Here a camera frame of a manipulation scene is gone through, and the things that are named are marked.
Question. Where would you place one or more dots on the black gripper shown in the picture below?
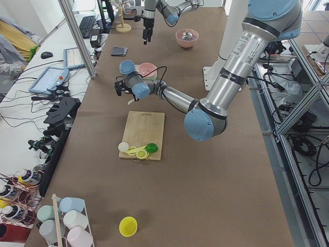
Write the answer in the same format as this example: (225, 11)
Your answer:
(147, 22)
(120, 88)

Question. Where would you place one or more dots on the small pink bowl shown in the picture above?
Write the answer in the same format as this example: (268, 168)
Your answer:
(146, 69)

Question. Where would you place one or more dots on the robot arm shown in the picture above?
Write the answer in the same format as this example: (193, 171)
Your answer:
(171, 14)
(265, 22)

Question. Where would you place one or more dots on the large pink ice bowl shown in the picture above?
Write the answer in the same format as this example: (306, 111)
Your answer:
(183, 43)

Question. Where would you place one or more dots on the wooden mug tree stand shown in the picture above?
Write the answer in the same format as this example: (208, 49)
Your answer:
(122, 6)

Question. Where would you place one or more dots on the stacked green bowls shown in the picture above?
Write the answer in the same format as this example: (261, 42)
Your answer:
(151, 77)

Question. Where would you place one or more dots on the folded grey cloth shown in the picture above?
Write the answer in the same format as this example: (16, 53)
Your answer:
(119, 51)

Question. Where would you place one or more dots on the metal scoop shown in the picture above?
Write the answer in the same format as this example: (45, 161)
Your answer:
(187, 36)

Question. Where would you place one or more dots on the bamboo cutting board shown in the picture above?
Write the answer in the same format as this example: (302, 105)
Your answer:
(142, 128)

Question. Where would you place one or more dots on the black power adapter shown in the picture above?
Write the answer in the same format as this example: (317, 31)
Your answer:
(95, 38)

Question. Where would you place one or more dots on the white toy steamed bun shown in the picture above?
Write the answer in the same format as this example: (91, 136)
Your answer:
(123, 147)

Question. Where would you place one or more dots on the lemon slice under knife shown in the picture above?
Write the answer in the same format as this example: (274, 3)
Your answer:
(132, 150)

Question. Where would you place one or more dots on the black keyboard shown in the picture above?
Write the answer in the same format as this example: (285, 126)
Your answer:
(86, 25)

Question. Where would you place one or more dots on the yellow plastic knife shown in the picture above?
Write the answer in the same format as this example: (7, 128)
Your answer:
(143, 147)

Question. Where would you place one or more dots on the green lime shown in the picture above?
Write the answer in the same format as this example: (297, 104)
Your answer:
(151, 148)

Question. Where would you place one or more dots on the black tool holder stand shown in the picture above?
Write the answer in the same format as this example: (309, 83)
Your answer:
(59, 119)

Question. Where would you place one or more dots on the blue teach pendant tablet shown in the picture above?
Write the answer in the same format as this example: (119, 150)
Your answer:
(49, 80)

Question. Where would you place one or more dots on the black computer mouse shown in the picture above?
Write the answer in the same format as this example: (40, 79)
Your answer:
(46, 55)

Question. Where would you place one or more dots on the person in yellow shirt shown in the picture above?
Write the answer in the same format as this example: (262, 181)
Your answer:
(16, 45)

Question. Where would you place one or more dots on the blue cup on rack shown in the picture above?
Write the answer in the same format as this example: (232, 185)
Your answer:
(70, 203)

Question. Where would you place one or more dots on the yellow plastic cup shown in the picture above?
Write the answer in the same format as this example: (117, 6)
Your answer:
(128, 226)

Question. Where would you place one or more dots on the white cup on rack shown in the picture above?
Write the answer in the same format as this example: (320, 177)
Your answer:
(74, 218)

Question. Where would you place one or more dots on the green cup on rack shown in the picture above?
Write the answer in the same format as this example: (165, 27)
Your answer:
(45, 213)

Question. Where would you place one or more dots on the wooden rack stick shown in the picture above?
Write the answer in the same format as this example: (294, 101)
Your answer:
(57, 220)

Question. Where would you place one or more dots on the pink cup on rack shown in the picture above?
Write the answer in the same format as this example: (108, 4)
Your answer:
(79, 237)

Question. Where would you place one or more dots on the paint bottle middle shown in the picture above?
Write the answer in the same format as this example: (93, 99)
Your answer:
(9, 192)

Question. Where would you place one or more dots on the grey cup on rack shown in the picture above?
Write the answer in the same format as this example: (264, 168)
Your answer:
(48, 231)

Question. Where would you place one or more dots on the paint bottle lower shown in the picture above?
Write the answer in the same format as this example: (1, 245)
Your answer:
(14, 212)

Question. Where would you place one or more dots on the red container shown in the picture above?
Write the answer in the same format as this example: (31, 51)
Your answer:
(14, 233)

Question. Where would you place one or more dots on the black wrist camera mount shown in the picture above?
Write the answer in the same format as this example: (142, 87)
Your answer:
(120, 86)

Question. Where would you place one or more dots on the aluminium frame post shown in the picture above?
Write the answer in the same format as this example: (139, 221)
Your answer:
(76, 34)

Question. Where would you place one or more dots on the white wire cup rack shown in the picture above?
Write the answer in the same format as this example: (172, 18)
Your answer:
(64, 229)

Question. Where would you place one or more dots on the copper wire basket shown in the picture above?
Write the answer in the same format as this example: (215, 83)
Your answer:
(28, 199)

